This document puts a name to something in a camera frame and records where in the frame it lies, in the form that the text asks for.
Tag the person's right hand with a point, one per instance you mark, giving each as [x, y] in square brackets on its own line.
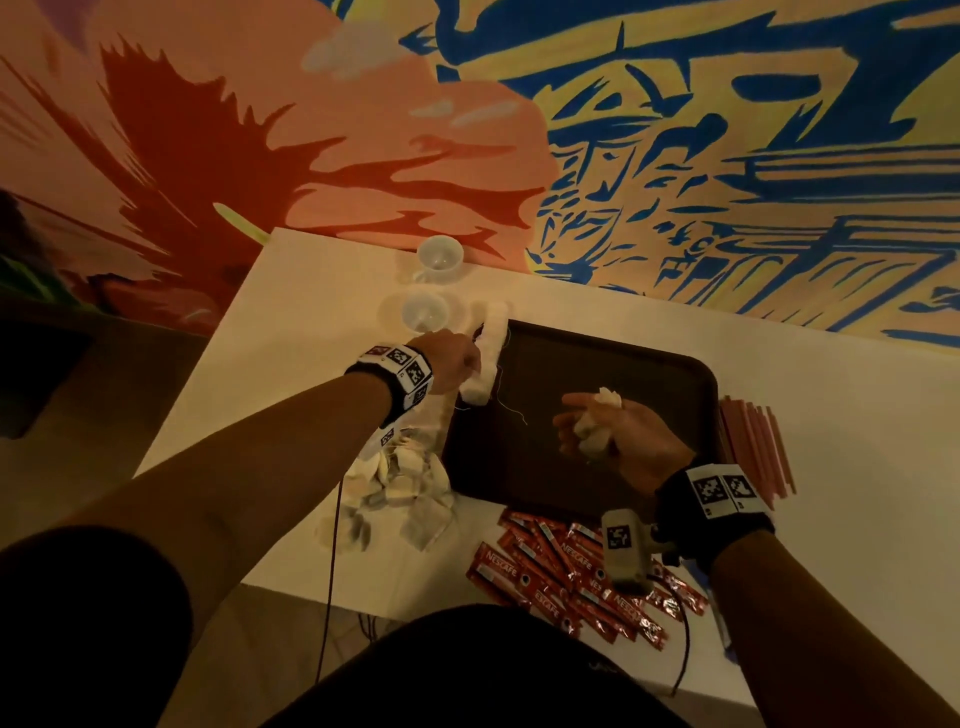
[638, 443]

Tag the person's left hand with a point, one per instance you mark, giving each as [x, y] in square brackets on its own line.
[447, 360]

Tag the row of tea bags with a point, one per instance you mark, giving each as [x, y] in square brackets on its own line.
[488, 375]

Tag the bunch of tea bags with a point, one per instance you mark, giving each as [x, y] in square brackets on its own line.
[597, 420]

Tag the dark brown tray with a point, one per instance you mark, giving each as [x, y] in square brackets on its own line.
[630, 375]

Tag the pile of white tea bags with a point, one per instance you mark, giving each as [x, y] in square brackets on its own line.
[398, 488]

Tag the pile of red Nescafe sachets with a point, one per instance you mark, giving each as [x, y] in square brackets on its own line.
[555, 578]

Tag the pile of blue sachets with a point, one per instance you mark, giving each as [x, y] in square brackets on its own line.
[726, 623]

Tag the person's right forearm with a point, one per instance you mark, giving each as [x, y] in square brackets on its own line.
[840, 645]

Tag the person's left forearm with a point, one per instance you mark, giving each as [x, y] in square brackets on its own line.
[255, 480]

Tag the person's black shirt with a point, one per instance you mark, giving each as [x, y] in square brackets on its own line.
[480, 675]

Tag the small white cup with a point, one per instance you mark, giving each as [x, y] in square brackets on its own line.
[425, 311]
[440, 255]

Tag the black marker wristband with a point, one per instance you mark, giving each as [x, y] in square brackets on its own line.
[713, 510]
[393, 383]

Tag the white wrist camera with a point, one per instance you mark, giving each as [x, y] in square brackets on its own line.
[626, 548]
[405, 450]

